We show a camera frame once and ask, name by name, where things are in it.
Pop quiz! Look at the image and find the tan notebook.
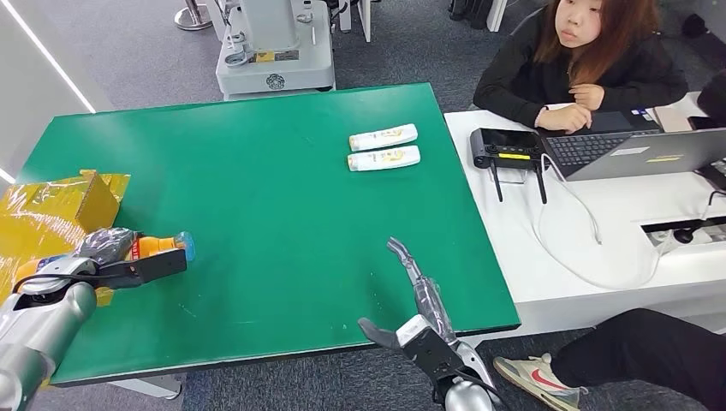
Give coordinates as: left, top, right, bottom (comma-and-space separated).
652, 105, 692, 134

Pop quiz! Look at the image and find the grey laptop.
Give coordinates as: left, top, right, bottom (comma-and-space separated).
539, 110, 726, 182

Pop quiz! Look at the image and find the white bottle with yellow print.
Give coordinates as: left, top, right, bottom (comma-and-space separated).
347, 145, 422, 172
348, 123, 420, 152

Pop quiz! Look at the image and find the yellow taped cardboard box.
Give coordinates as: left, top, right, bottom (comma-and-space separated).
0, 170, 132, 307

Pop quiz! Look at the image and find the white cable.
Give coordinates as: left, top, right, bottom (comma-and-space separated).
530, 152, 716, 291

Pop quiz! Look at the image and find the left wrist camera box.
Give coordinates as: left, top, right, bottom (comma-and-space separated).
93, 248, 188, 290

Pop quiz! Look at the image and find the metal stanchion base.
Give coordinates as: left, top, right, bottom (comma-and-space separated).
174, 0, 213, 32

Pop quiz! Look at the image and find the black plug with cable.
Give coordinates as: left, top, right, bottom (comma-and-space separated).
671, 189, 726, 245

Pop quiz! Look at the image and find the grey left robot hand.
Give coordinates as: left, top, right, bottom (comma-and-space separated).
74, 228, 140, 268

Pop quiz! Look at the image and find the orange bottle with clear cap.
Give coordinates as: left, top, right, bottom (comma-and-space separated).
14, 231, 196, 285

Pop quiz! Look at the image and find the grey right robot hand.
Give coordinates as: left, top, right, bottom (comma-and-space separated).
358, 236, 458, 350

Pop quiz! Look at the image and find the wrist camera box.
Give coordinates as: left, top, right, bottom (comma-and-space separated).
93, 248, 188, 290
396, 315, 472, 392

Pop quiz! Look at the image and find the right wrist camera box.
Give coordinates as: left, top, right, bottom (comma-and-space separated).
396, 315, 472, 392

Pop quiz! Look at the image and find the person at laptop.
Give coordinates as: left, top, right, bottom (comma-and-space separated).
473, 0, 689, 135

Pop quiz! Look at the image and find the black rounded object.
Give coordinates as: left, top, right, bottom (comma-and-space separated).
696, 70, 726, 127

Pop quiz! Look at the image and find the person with white sneaker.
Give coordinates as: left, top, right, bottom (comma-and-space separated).
493, 308, 726, 411

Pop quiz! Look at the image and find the black controller with antennas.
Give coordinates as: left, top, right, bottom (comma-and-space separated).
469, 127, 549, 206

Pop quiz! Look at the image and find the white desk leg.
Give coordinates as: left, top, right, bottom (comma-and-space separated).
337, 0, 372, 44

